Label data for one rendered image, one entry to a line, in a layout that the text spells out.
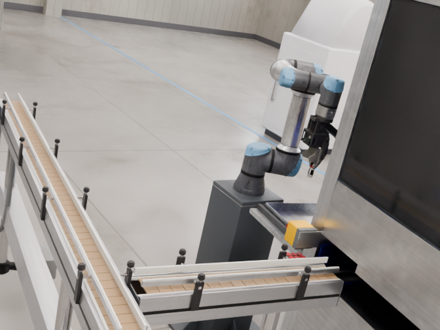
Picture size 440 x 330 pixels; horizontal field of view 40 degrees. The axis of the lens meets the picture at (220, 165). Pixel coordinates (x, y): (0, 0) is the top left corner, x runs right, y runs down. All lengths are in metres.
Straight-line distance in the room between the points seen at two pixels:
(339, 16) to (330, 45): 0.31
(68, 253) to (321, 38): 4.91
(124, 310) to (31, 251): 1.03
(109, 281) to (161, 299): 0.15
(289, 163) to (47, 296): 1.23
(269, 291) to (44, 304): 0.84
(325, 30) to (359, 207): 4.58
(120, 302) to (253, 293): 0.40
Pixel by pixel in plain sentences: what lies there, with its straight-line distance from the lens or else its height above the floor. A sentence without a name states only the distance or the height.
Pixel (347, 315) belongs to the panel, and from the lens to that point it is 1.99.
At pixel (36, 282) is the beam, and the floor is 0.55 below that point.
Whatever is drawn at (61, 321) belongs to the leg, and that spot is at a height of 0.62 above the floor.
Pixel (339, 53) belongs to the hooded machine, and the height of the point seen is 1.11.
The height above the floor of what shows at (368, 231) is 1.13.
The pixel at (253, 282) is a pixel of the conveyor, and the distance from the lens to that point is 1.83.
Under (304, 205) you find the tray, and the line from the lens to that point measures 2.57.
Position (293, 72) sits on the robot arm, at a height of 1.45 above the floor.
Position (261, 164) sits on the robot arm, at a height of 0.94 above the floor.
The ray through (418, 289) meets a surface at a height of 1.08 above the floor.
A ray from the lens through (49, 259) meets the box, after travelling 2.53.
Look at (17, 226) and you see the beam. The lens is 2.74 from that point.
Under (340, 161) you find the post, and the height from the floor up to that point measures 1.27.
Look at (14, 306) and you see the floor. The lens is 3.21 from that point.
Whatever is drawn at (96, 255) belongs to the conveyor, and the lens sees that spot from 1.81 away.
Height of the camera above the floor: 1.82
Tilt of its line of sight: 19 degrees down
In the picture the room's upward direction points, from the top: 13 degrees clockwise
